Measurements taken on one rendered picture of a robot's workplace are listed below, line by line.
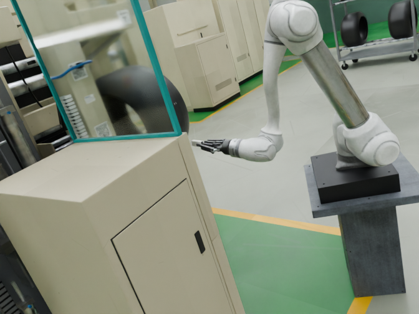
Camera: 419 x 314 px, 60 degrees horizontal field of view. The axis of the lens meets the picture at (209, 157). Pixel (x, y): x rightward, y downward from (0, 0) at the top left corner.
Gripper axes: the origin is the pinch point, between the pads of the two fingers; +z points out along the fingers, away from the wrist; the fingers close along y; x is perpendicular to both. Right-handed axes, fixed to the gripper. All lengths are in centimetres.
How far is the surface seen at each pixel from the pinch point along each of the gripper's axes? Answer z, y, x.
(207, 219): -45, 56, -3
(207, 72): 273, -394, 70
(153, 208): -43, 75, -20
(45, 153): 77, 37, -3
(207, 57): 275, -407, 46
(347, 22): 74, -555, 29
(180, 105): 10.5, -4.8, -18.0
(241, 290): -9, -3, 100
